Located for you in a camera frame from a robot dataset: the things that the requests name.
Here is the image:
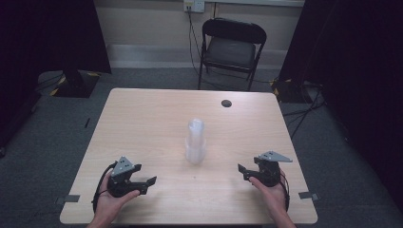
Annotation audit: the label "dark curtain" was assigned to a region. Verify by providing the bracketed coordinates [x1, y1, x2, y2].
[278, 0, 403, 210]
[0, 0, 112, 150]

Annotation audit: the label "grey tape strip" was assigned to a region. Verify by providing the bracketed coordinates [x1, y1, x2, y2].
[55, 194, 81, 205]
[297, 191, 320, 201]

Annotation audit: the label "person's right hand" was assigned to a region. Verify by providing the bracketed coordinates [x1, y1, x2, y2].
[248, 171, 288, 219]

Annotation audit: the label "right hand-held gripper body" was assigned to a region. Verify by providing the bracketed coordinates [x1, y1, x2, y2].
[254, 150, 294, 188]

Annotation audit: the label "person's left hand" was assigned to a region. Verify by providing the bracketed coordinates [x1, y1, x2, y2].
[94, 172, 141, 220]

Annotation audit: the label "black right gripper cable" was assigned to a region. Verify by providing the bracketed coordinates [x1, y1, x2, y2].
[279, 173, 291, 213]

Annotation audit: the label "black floor cables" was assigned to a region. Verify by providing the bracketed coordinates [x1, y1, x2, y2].
[280, 80, 328, 141]

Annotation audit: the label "black folding chair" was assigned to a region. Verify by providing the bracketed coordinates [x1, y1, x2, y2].
[197, 17, 268, 92]

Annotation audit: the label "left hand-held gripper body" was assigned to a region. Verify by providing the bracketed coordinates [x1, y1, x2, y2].
[106, 156, 141, 199]

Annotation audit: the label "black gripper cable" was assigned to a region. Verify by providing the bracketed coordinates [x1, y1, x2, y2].
[279, 173, 291, 213]
[91, 161, 119, 213]

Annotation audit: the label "black stand base plate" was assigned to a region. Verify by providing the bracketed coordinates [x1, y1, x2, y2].
[273, 78, 306, 105]
[49, 69, 102, 99]

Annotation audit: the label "stack of clear plastic cups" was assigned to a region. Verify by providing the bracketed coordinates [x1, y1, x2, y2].
[184, 118, 207, 165]

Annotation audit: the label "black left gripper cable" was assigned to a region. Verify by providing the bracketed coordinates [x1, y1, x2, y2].
[91, 161, 119, 213]

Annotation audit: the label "white wall socket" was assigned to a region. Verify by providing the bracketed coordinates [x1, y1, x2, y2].
[182, 0, 206, 14]

